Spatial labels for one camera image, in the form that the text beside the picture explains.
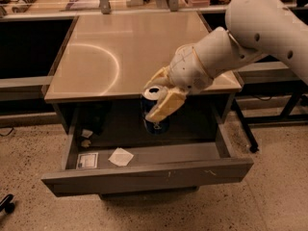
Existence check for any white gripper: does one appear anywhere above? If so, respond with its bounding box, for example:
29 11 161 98
144 44 214 122

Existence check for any blue pepsi can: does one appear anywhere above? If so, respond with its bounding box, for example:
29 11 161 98
141 86 169 135

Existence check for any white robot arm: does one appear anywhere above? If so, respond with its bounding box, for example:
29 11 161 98
145 0 308 122

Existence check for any grey drawer cabinet with top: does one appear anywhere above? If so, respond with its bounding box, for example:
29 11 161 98
43 11 243 137

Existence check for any grey open top drawer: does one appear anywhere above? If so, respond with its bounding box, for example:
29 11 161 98
41 109 253 196

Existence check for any white label sticker in drawer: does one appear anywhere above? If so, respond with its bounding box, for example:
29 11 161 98
76 153 98 169

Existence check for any white folded paper napkin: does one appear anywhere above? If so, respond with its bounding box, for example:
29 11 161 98
109 147 134 167

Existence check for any small tan crumpled scrap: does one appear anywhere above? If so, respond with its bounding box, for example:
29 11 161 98
81 140 90 148

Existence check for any black table leg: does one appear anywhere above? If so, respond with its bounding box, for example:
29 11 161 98
231 100 259 153

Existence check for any flat booklet on back counter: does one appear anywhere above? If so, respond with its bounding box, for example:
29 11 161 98
65 0 99 11

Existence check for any black caster wheel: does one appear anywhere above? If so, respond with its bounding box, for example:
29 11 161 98
0 193 15 214

